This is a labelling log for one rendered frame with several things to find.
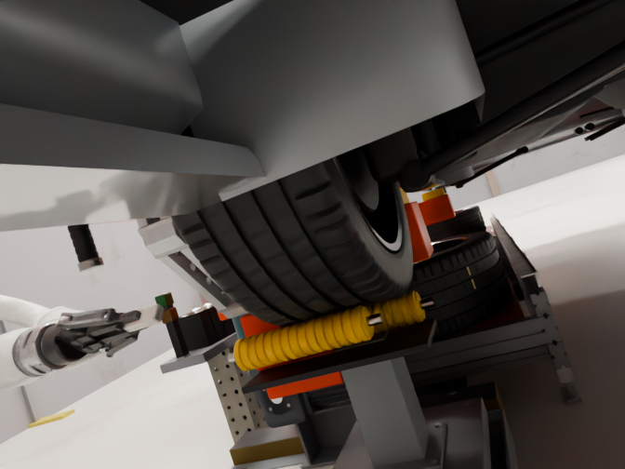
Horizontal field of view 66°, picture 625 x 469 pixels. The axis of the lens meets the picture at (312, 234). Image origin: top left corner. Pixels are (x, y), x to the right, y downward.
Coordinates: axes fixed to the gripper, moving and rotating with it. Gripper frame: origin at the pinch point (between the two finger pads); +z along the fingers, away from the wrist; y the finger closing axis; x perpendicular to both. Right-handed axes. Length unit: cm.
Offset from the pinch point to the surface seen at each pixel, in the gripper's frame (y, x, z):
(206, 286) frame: -1.4, 4.0, 11.1
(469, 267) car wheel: -73, 46, 48
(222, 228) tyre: 12.7, -0.2, 24.8
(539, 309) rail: -76, 29, 63
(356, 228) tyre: 4.6, -0.2, 41.0
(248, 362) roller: -13.9, -4.6, 12.7
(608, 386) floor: -105, 17, 74
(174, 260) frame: 6.9, 3.7, 11.0
